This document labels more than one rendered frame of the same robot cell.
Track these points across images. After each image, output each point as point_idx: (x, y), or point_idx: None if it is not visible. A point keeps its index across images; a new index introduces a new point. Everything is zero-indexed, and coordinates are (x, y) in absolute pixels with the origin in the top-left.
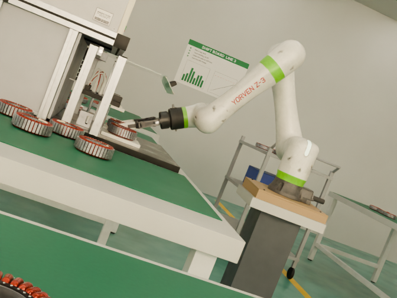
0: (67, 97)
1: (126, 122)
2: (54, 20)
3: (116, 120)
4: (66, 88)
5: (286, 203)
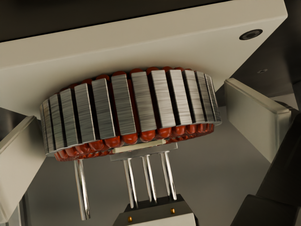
0: (58, 172)
1: (26, 167)
2: None
3: (104, 151)
4: (251, 166)
5: None
